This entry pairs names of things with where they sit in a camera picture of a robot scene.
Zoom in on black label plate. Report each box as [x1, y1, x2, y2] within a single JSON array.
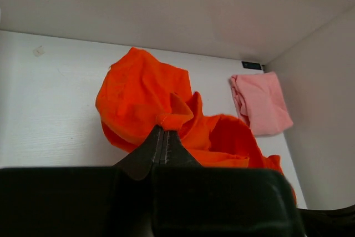
[[242, 61, 263, 70]]

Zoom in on orange t shirt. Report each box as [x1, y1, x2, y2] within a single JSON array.
[[95, 47, 297, 207]]

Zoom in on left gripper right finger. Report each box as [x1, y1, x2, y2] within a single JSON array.
[[159, 131, 202, 168]]

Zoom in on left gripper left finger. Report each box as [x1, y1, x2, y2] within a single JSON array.
[[113, 125, 164, 180]]

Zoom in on folded pink t shirt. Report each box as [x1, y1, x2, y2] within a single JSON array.
[[229, 72, 293, 137]]

